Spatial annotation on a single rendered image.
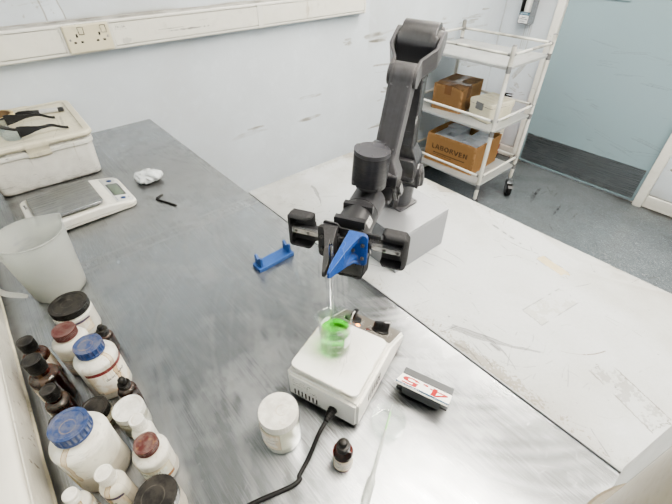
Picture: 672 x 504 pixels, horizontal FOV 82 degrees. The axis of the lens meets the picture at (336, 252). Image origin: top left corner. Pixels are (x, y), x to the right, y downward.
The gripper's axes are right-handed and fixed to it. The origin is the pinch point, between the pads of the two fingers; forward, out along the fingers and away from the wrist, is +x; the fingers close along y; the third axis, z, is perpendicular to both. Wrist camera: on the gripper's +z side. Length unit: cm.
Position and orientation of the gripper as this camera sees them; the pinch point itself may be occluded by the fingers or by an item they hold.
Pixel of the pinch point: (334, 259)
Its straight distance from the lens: 54.8
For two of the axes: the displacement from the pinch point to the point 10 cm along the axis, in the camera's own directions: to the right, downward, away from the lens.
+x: -3.5, 6.0, -7.2
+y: -9.4, -2.2, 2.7
